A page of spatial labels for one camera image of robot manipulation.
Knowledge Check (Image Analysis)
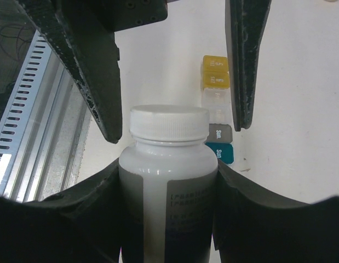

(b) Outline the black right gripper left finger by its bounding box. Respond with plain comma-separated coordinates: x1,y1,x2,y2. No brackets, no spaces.
0,160,144,263

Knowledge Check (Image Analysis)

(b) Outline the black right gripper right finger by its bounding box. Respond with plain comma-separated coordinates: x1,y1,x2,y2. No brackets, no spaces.
213,162,339,262

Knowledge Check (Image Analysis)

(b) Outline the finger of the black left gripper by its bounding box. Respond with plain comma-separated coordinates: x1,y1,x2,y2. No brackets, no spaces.
225,0,272,131

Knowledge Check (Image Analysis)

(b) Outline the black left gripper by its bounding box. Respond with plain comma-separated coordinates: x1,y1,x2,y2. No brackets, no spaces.
15,0,168,143

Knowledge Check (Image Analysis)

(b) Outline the aluminium frame rail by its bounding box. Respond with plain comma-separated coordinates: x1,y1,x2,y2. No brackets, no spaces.
0,61,91,202

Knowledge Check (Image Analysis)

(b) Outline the white slotted cable duct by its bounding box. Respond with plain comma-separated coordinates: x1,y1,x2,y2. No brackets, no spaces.
0,30,54,176

